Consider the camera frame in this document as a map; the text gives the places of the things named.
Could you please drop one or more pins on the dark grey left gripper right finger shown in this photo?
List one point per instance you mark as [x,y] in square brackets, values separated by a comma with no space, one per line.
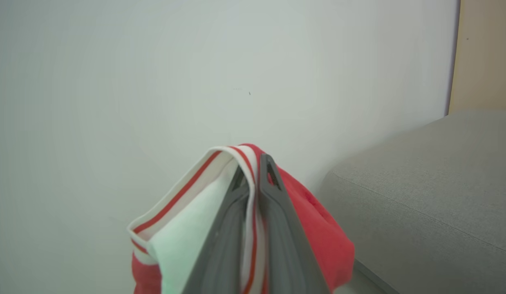
[283,249]

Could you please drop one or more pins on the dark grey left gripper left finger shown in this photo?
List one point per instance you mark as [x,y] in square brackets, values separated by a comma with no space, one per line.
[220,249]

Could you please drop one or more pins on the red and white garment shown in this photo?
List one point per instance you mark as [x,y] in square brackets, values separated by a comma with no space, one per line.
[322,232]

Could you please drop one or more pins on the grey fabric sofa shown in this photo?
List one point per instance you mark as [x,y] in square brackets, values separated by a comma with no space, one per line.
[433,196]

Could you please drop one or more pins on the beige wall panel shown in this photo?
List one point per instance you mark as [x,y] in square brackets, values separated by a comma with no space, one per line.
[484,57]

